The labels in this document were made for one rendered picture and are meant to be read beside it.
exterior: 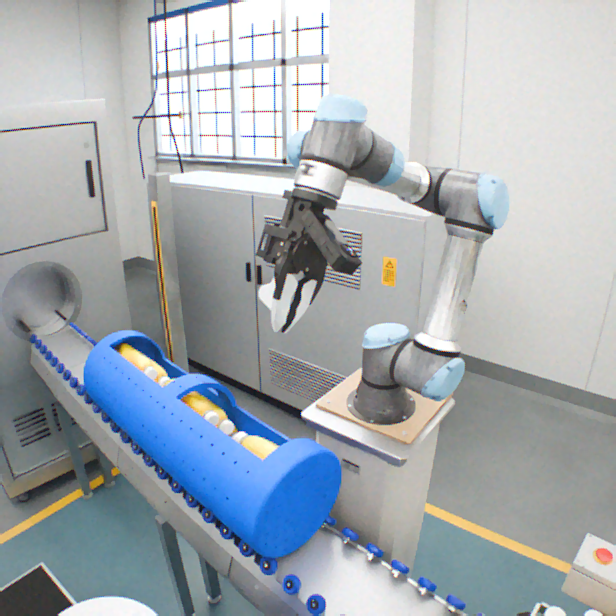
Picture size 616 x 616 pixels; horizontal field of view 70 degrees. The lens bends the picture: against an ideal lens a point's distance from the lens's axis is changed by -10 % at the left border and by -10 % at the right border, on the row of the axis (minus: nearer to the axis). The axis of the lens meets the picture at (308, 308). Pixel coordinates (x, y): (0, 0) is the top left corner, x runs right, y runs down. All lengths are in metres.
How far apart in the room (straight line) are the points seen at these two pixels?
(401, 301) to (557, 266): 1.38
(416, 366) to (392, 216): 1.29
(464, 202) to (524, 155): 2.31
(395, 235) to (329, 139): 1.66
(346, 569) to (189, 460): 0.45
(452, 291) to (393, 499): 0.58
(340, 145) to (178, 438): 0.80
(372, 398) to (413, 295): 1.18
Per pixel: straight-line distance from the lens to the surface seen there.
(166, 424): 1.27
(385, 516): 1.39
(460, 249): 1.11
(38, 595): 2.36
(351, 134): 0.73
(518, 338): 3.68
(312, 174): 0.71
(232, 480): 1.09
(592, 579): 1.16
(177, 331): 2.00
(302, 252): 0.70
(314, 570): 1.24
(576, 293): 3.48
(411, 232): 2.31
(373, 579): 1.23
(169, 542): 1.87
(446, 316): 1.13
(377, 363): 1.21
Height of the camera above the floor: 1.92
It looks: 23 degrees down
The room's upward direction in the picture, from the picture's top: straight up
